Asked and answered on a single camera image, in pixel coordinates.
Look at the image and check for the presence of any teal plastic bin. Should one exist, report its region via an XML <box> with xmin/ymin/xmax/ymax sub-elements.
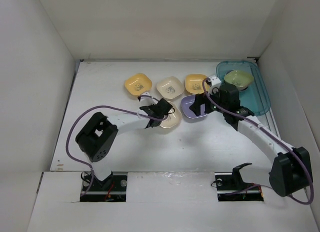
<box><xmin>216</xmin><ymin>61</ymin><xmax>271</xmax><ymax>116</ymax></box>

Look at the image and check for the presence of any purple cable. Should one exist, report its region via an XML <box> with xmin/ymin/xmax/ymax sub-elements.
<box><xmin>201</xmin><ymin>78</ymin><xmax>315</xmax><ymax>205</ymax></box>
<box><xmin>65</xmin><ymin>94</ymin><xmax>176</xmax><ymax>197</ymax></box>

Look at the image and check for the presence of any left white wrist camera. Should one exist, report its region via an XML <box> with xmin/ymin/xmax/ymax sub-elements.
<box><xmin>137</xmin><ymin>92</ymin><xmax>153</xmax><ymax>106</ymax></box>

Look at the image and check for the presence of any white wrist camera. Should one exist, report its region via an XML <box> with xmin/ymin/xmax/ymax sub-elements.
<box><xmin>206</xmin><ymin>75</ymin><xmax>222</xmax><ymax>89</ymax></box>
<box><xmin>137</xmin><ymin>92</ymin><xmax>153</xmax><ymax>106</ymax></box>

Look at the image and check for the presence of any cream panda plate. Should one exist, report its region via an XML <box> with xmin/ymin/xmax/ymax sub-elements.
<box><xmin>156</xmin><ymin>76</ymin><xmax>185</xmax><ymax>100</ymax></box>
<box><xmin>160</xmin><ymin>101</ymin><xmax>182</xmax><ymax>129</ymax></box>

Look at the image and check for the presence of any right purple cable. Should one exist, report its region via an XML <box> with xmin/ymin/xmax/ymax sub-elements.
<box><xmin>201</xmin><ymin>78</ymin><xmax>315</xmax><ymax>205</ymax></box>

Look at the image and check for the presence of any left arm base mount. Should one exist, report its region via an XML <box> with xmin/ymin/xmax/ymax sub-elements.
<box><xmin>80</xmin><ymin>171</ymin><xmax>128</xmax><ymax>202</ymax></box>

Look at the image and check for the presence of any purple panda plate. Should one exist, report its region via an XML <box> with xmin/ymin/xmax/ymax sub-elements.
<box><xmin>180</xmin><ymin>94</ymin><xmax>207</xmax><ymax>123</ymax></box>

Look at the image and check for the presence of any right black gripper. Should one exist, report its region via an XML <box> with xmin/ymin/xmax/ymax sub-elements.
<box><xmin>189</xmin><ymin>86</ymin><xmax>228</xmax><ymax>116</ymax></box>

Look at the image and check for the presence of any yellow panda plate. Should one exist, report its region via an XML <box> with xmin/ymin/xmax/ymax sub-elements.
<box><xmin>184</xmin><ymin>74</ymin><xmax>207</xmax><ymax>94</ymax></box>
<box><xmin>124</xmin><ymin>73</ymin><xmax>153</xmax><ymax>96</ymax></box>

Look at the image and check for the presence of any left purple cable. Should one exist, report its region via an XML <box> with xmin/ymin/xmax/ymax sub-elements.
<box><xmin>65</xmin><ymin>94</ymin><xmax>176</xmax><ymax>197</ymax></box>

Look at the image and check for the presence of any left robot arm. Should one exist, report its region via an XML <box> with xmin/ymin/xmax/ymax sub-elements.
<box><xmin>70</xmin><ymin>99</ymin><xmax>176</xmax><ymax>190</ymax></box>

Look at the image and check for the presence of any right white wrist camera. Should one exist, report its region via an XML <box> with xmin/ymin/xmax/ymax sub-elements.
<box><xmin>206</xmin><ymin>75</ymin><xmax>222</xmax><ymax>89</ymax></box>

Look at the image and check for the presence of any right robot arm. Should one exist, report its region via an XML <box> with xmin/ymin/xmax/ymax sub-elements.
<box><xmin>189</xmin><ymin>84</ymin><xmax>314</xmax><ymax>203</ymax></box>

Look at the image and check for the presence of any green plate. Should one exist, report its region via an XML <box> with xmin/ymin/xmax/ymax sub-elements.
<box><xmin>223</xmin><ymin>70</ymin><xmax>254</xmax><ymax>91</ymax></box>

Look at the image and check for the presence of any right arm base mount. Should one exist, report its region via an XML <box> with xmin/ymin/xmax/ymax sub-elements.
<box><xmin>211</xmin><ymin>163</ymin><xmax>264</xmax><ymax>202</ymax></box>

